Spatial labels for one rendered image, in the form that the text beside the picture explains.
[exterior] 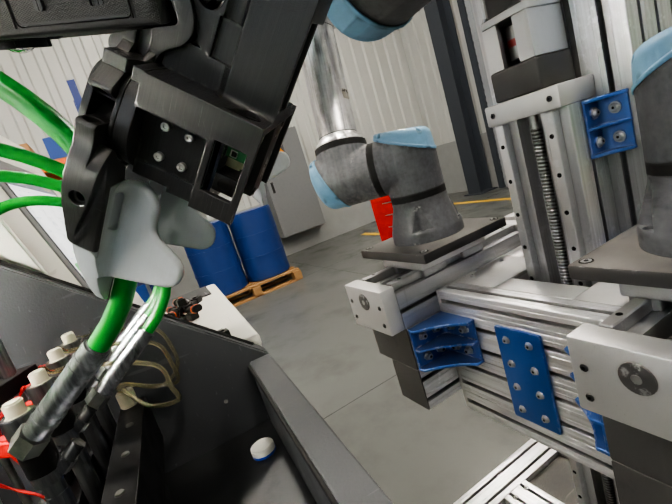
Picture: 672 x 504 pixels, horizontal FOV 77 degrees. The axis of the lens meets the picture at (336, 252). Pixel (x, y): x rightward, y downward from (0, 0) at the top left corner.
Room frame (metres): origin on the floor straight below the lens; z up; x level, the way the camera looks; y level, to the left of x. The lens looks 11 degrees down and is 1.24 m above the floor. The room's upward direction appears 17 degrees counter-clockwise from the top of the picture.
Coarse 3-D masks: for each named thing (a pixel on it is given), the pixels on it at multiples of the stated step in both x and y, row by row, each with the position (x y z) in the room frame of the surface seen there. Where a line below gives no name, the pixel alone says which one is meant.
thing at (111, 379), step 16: (0, 144) 0.44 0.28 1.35; (16, 160) 0.44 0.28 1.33; (32, 160) 0.45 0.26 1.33; (48, 160) 0.45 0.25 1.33; (160, 288) 0.47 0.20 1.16; (160, 304) 0.47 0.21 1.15; (160, 320) 0.47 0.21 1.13; (144, 336) 0.45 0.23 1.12; (128, 352) 0.45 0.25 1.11; (112, 368) 0.44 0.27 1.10; (128, 368) 0.45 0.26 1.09; (112, 384) 0.44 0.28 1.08; (96, 400) 0.43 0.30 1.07
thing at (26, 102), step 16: (0, 80) 0.26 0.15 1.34; (0, 96) 0.26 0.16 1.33; (16, 96) 0.26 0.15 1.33; (32, 96) 0.26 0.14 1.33; (32, 112) 0.26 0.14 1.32; (48, 112) 0.26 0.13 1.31; (48, 128) 0.26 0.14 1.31; (64, 128) 0.26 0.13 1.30; (64, 144) 0.26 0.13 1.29; (112, 288) 0.26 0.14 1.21; (128, 288) 0.26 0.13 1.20; (112, 304) 0.26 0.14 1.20; (128, 304) 0.26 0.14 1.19; (112, 320) 0.26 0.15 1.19; (96, 336) 0.26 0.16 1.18; (112, 336) 0.26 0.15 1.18
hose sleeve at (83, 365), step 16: (80, 352) 0.26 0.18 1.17; (96, 352) 0.26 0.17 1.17; (64, 368) 0.27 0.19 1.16; (80, 368) 0.26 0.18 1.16; (96, 368) 0.26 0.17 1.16; (64, 384) 0.26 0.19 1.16; (80, 384) 0.26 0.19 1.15; (48, 400) 0.26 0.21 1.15; (64, 400) 0.26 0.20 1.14; (32, 416) 0.26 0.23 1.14; (48, 416) 0.26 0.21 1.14; (64, 416) 0.27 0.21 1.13; (32, 432) 0.26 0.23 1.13; (48, 432) 0.27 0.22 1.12
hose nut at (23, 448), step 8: (16, 432) 0.27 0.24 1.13; (16, 440) 0.26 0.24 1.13; (24, 440) 0.26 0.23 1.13; (48, 440) 0.27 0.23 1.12; (8, 448) 0.27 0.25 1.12; (16, 448) 0.26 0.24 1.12; (24, 448) 0.26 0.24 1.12; (32, 448) 0.26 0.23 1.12; (40, 448) 0.27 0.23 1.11; (16, 456) 0.26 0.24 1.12; (24, 456) 0.26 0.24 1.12; (32, 456) 0.27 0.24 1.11
